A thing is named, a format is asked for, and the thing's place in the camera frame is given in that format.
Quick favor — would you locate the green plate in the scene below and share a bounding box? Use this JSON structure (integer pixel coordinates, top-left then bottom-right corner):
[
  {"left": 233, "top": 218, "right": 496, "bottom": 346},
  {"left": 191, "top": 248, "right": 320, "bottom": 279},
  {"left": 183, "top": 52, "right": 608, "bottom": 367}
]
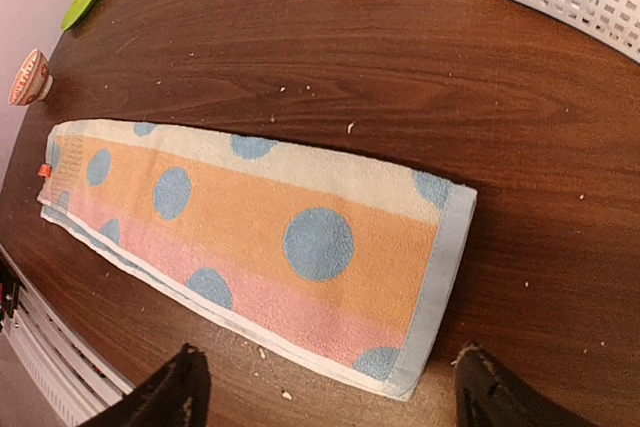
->
[{"left": 60, "top": 0, "right": 97, "bottom": 32}]

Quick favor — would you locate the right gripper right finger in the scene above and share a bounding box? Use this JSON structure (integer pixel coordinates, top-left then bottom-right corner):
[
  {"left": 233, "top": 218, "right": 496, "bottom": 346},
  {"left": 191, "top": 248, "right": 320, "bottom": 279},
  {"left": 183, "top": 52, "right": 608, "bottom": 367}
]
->
[{"left": 454, "top": 343, "right": 595, "bottom": 427}]

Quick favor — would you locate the front metal rail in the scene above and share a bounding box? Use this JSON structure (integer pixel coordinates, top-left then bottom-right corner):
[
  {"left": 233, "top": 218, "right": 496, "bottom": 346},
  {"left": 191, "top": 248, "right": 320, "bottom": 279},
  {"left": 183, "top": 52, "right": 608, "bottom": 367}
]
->
[{"left": 1, "top": 249, "right": 134, "bottom": 426}]

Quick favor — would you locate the blue polka dot towel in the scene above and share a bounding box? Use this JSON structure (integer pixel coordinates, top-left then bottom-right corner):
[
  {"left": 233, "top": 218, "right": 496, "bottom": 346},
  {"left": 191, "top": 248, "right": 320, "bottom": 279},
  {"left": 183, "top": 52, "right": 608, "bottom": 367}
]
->
[{"left": 38, "top": 119, "right": 477, "bottom": 401}]

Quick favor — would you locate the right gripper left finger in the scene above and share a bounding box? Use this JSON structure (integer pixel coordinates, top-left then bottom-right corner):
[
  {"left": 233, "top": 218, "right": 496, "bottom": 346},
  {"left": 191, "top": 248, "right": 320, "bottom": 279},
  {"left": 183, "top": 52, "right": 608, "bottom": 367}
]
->
[{"left": 81, "top": 343, "right": 211, "bottom": 427}]

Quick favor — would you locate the orange patterned bowl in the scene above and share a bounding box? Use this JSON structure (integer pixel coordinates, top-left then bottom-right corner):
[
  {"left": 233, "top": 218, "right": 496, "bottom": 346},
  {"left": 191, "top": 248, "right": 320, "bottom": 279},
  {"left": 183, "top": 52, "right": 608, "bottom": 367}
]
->
[{"left": 8, "top": 49, "right": 54, "bottom": 106}]

